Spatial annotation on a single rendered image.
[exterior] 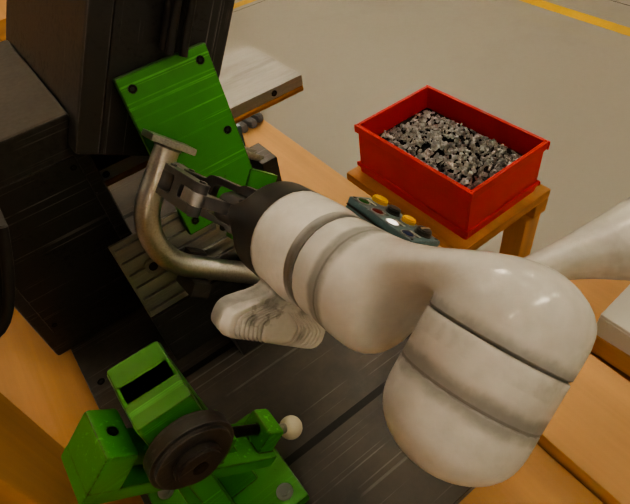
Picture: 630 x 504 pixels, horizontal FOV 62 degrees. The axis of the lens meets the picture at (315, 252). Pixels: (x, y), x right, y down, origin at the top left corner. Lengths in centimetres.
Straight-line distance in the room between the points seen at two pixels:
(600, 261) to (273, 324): 34
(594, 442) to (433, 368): 51
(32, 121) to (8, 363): 42
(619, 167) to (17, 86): 232
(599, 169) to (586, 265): 202
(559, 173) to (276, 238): 225
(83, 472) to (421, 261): 34
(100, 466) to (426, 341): 31
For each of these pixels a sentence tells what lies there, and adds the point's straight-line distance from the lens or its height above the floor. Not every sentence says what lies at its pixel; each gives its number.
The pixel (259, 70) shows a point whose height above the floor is 113.
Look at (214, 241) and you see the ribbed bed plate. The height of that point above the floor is 103.
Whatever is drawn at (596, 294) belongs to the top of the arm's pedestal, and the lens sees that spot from 92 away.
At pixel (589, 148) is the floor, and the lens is 270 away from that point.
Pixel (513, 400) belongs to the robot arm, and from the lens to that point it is 23.
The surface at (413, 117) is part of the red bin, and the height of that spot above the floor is 87.
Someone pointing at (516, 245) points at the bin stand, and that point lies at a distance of 122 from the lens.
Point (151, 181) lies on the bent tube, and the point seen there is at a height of 118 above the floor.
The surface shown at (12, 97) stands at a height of 124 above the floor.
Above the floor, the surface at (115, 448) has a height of 114.
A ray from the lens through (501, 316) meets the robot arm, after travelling 22.
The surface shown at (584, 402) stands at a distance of 74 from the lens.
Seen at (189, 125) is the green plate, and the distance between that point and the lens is 67.
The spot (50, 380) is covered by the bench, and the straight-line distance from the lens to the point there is 90.
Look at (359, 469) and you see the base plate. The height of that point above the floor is 90.
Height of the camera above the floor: 153
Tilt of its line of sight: 46 degrees down
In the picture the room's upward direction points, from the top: 10 degrees counter-clockwise
